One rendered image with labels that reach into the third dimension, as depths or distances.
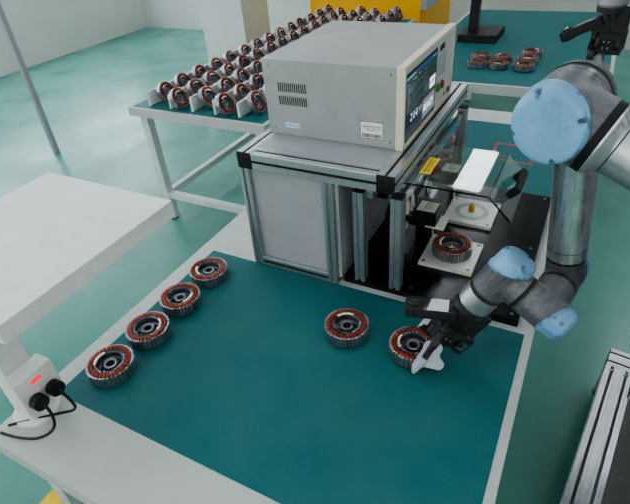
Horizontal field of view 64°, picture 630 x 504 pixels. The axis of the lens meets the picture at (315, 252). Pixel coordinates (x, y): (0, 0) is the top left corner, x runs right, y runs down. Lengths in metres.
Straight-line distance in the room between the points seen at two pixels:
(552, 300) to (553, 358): 1.31
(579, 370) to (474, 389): 1.20
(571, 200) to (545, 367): 1.35
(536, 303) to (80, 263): 0.81
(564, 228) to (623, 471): 0.96
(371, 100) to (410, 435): 0.77
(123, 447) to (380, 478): 0.53
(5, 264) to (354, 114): 0.83
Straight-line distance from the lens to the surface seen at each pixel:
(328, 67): 1.29
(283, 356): 1.24
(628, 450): 1.90
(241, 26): 5.24
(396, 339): 1.22
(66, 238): 0.96
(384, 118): 1.27
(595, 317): 2.61
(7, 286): 0.90
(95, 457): 1.20
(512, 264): 1.02
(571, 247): 1.10
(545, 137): 0.83
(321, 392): 1.16
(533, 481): 1.99
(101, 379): 1.29
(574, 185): 1.04
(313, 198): 1.31
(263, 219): 1.44
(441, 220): 1.45
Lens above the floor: 1.66
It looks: 36 degrees down
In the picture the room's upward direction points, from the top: 5 degrees counter-clockwise
